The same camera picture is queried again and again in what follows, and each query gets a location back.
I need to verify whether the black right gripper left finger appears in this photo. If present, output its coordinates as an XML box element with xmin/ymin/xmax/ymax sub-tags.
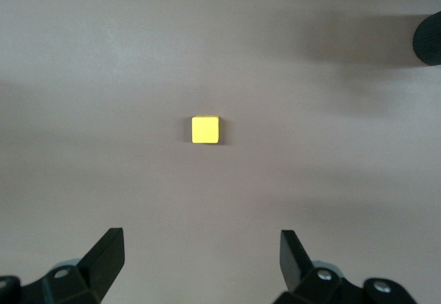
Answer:
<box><xmin>0</xmin><ymin>227</ymin><xmax>125</xmax><ymax>304</ymax></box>

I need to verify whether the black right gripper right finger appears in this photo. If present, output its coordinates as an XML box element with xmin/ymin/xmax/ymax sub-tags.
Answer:
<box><xmin>271</xmin><ymin>229</ymin><xmax>418</xmax><ymax>304</ymax></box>

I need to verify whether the yellow block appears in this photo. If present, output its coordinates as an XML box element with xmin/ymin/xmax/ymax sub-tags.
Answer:
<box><xmin>190</xmin><ymin>114</ymin><xmax>221</xmax><ymax>145</ymax></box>

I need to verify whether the black ribbed cylinder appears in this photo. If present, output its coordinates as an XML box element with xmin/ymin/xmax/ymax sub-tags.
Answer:
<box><xmin>412</xmin><ymin>10</ymin><xmax>441</xmax><ymax>67</ymax></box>

